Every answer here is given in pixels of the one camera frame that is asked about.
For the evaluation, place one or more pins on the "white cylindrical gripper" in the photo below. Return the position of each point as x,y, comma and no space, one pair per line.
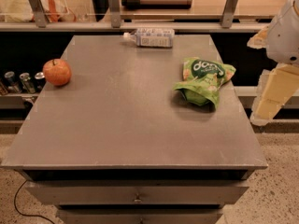
284,36

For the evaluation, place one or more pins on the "green rice chip bag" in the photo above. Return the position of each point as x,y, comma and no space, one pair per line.
202,81

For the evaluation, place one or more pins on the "red apple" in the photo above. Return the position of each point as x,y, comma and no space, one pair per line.
57,72

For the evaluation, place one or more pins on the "clear plastic water bottle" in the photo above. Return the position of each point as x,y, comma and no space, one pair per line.
151,37

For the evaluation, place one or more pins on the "silver can right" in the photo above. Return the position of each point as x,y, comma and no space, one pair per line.
40,80

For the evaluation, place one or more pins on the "silver can middle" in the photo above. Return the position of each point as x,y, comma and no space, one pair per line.
27,82

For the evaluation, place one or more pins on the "upper grey drawer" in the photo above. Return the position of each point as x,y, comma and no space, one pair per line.
209,192

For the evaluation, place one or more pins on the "grey drawer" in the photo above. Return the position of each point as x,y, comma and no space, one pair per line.
139,216
209,192

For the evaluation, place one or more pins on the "lower grey drawer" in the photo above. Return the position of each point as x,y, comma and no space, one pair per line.
139,216

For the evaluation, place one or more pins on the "right metal bracket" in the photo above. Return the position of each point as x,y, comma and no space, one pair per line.
228,13

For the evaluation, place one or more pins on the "metal bracket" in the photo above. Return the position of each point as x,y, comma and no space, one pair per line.
228,13
40,17
115,13

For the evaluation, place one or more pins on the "middle metal bracket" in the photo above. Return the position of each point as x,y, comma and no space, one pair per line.
115,13

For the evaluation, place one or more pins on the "left metal bracket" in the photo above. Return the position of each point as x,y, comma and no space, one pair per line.
40,17

